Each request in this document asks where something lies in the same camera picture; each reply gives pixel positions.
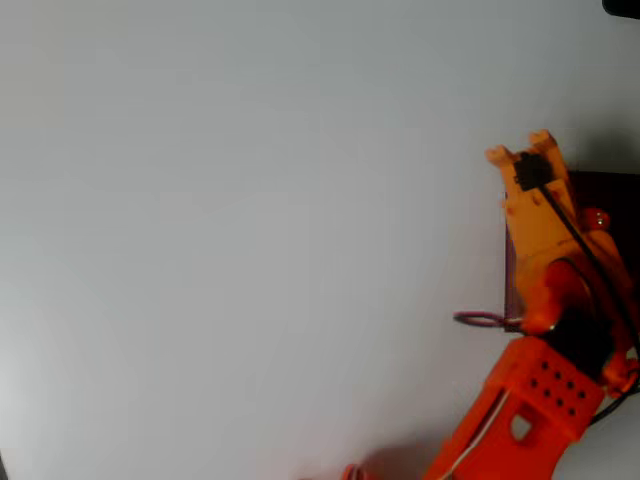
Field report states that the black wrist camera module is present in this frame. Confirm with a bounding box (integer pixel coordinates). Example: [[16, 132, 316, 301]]
[[514, 152, 551, 194]]

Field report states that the small red toy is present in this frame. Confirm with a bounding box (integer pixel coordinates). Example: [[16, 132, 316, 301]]
[[578, 206, 612, 232]]

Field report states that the dark red open box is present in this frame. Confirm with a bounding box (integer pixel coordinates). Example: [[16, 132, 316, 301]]
[[502, 169, 640, 332]]

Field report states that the purple servo cable loop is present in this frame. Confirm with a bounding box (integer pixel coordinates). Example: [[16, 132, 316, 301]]
[[453, 310, 526, 332]]

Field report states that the black camera cable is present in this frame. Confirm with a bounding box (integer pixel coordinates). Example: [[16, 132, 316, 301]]
[[534, 182, 640, 351]]

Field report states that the black object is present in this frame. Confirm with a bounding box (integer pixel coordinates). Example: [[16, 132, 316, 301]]
[[602, 0, 640, 20]]

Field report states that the white wire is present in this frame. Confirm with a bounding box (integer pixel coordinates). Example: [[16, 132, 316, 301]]
[[447, 389, 511, 480]]

